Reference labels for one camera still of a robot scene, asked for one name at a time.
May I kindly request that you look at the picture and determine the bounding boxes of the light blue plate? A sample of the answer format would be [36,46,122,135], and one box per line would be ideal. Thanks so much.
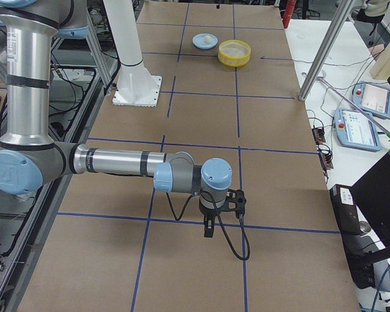
[192,33,218,49]

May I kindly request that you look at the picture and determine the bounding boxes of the far teach pendant tablet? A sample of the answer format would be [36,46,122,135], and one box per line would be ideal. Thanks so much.
[352,81,390,119]

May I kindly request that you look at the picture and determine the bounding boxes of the aluminium frame post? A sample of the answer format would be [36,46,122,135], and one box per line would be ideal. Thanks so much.
[298,0,354,101]

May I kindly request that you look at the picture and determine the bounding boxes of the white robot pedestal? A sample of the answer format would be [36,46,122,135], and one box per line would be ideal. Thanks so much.
[103,0,162,107]

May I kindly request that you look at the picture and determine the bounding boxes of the near teach pendant tablet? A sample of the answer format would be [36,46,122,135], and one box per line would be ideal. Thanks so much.
[334,108,382,151]

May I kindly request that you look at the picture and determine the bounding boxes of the black monitor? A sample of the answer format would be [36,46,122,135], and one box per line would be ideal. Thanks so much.
[350,152,390,247]

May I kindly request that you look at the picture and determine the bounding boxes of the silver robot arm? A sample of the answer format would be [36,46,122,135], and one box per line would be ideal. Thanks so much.
[0,1,235,237]

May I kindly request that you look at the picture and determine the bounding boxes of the yellow bamboo steamer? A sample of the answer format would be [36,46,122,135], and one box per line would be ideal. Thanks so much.
[218,39,252,68]

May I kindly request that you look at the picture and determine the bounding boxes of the black computer box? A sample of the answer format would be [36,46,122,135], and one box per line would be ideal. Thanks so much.
[330,185,390,293]

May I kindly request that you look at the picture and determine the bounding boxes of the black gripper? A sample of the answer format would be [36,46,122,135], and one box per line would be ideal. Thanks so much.
[200,203,217,238]

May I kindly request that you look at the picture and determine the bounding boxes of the black cable wrist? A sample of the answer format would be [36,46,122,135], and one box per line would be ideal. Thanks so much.
[166,190,250,261]

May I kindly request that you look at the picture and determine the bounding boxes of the orange black connector box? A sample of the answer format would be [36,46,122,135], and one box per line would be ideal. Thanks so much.
[312,126,326,145]

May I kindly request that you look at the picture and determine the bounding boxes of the metal grabber stick green handle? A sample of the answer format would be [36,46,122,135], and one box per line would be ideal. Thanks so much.
[315,76,390,150]

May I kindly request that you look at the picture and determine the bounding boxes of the wooden beam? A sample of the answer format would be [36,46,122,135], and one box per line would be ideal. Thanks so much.
[370,43,390,80]

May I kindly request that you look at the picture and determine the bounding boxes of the black camera mount wrist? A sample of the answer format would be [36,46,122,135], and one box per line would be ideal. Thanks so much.
[221,189,246,220]

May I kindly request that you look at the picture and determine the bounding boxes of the white steamed bun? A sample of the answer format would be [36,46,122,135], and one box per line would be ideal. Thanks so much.
[203,35,213,44]

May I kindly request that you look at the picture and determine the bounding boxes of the teach pendant tablet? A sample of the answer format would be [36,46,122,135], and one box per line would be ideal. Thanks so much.
[334,108,382,151]
[352,81,390,119]

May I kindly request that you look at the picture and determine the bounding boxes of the red cylinder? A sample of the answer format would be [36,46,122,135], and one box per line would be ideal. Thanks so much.
[282,0,296,29]

